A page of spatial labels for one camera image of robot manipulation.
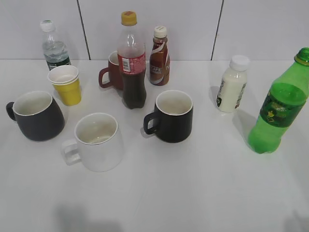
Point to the gray mug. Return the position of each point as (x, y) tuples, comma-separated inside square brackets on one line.
[(38, 115)]

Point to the green sprite bottle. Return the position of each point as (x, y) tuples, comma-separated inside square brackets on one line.
[(285, 99)]

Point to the yellow paper cup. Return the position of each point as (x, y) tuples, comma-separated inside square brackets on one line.
[(70, 93)]

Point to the white paper cup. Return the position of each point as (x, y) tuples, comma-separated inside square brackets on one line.
[(63, 74)]

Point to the black mug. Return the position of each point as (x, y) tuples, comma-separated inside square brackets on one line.
[(172, 118)]

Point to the brown coffee drink bottle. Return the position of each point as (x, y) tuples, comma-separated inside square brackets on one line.
[(159, 62)]

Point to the dark red mug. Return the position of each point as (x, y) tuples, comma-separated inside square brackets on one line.
[(115, 78)]

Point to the white mug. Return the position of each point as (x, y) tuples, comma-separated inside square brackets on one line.
[(97, 143)]

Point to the cola bottle yellow cap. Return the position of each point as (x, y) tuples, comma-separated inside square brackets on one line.
[(132, 61)]

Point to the white milk bottle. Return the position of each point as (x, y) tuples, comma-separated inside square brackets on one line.
[(233, 83)]

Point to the clear water bottle green label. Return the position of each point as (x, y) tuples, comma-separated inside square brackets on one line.
[(54, 49)]

